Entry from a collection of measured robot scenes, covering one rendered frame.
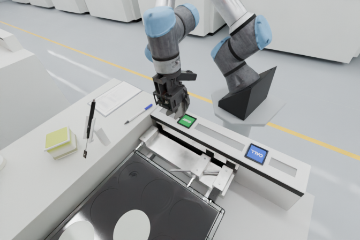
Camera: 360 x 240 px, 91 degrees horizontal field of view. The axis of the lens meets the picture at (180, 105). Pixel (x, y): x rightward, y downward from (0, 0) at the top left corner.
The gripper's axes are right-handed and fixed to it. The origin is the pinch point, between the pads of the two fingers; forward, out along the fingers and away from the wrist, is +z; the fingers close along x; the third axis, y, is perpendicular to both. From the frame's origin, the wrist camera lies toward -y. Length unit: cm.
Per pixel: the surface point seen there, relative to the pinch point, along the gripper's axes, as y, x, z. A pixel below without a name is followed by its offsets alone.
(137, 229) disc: 34.0, 8.4, 10.6
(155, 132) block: 6.6, -9.2, 9.0
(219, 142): 1.1, 16.1, 4.6
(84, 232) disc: 43.0, -3.2, 10.2
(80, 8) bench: -263, -584, 53
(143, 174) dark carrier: 22.0, -1.2, 10.1
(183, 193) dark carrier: 19.4, 13.6, 10.6
